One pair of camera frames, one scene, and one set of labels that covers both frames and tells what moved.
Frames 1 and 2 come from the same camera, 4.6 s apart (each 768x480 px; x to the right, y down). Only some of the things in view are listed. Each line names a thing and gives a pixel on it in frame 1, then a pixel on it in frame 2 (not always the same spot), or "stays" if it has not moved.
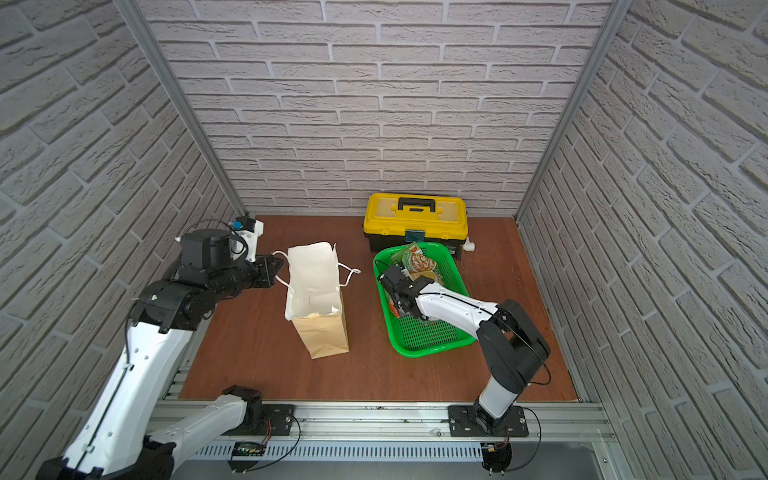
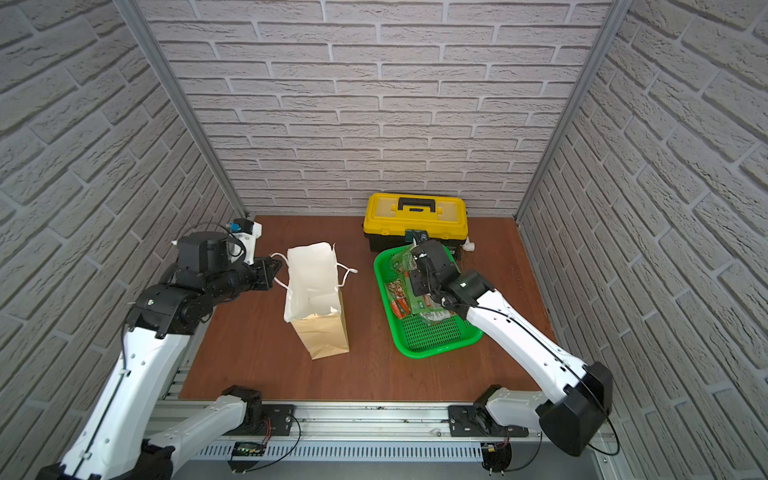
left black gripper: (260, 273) stays
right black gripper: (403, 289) → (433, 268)
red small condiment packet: (394, 309) stays
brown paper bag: (313, 300) stays
